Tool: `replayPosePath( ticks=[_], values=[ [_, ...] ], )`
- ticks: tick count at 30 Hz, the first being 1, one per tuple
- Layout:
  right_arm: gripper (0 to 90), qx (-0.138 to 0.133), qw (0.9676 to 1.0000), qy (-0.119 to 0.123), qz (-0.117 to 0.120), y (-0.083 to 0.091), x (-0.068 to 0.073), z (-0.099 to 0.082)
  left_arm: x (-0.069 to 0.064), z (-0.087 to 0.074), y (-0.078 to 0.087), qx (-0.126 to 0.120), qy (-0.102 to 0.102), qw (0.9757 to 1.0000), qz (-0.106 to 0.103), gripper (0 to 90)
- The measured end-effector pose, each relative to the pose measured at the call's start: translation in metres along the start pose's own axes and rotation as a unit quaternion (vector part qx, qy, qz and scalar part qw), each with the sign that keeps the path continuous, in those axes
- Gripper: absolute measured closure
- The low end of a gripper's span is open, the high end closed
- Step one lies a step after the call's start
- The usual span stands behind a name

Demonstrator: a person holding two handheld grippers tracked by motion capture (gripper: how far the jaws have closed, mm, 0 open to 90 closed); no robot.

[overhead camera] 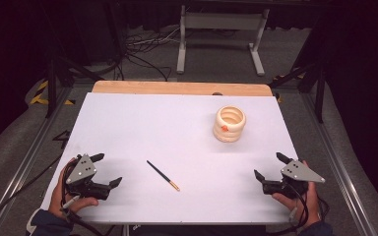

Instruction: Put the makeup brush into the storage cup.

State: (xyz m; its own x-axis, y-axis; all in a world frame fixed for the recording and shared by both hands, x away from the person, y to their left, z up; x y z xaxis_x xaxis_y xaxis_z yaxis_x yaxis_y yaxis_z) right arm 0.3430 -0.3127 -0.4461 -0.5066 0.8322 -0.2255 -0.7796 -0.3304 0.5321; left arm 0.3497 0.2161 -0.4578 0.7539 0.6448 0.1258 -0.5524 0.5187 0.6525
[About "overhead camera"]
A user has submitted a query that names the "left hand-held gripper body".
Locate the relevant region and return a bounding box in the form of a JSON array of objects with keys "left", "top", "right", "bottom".
[{"left": 65, "top": 152, "right": 112, "bottom": 202}]

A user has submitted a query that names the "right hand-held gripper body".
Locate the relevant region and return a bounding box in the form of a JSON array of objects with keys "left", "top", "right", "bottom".
[{"left": 261, "top": 158, "right": 327, "bottom": 201}]

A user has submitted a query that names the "black pencil with gold tip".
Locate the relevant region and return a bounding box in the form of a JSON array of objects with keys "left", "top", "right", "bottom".
[{"left": 146, "top": 159, "right": 181, "bottom": 193}]

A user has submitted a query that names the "cream ribbed pen holder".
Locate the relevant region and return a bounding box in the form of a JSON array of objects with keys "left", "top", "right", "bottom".
[{"left": 212, "top": 104, "right": 247, "bottom": 144}]

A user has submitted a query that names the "person's right hand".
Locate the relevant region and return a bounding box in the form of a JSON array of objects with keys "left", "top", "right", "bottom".
[{"left": 271, "top": 159, "right": 321, "bottom": 228}]

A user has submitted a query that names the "person's left hand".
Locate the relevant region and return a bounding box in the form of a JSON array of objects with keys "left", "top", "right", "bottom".
[{"left": 47, "top": 157, "right": 99, "bottom": 221}]

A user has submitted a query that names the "white board sheet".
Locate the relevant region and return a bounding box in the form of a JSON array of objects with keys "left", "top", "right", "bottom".
[{"left": 39, "top": 91, "right": 301, "bottom": 226}]

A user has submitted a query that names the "yellow and black floor tape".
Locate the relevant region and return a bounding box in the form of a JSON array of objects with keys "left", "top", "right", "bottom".
[{"left": 29, "top": 80, "right": 77, "bottom": 106}]

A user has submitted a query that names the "black tripod stand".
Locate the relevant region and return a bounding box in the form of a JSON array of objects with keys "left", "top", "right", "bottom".
[
  {"left": 269, "top": 13, "right": 329, "bottom": 125},
  {"left": 43, "top": 6, "right": 106, "bottom": 120}
]

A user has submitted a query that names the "wooden table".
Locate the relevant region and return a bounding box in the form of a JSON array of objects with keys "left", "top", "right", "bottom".
[{"left": 92, "top": 80, "right": 274, "bottom": 97}]

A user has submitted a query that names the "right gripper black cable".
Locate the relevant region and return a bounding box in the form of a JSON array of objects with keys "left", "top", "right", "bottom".
[{"left": 265, "top": 183, "right": 331, "bottom": 236}]

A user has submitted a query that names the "aluminium floor rail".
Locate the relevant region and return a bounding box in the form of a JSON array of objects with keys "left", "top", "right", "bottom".
[
  {"left": 299, "top": 91, "right": 378, "bottom": 236},
  {"left": 0, "top": 86, "right": 77, "bottom": 236}
]

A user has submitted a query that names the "long black floor cable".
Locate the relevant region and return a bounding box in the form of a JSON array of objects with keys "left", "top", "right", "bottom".
[{"left": 0, "top": 153, "right": 63, "bottom": 230}]

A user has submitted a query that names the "bundle of floor cables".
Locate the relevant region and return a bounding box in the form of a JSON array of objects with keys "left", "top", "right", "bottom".
[{"left": 116, "top": 26, "right": 240, "bottom": 83}]

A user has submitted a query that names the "white metal stand frame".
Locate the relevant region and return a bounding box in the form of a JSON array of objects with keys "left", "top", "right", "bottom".
[{"left": 175, "top": 4, "right": 271, "bottom": 78}]

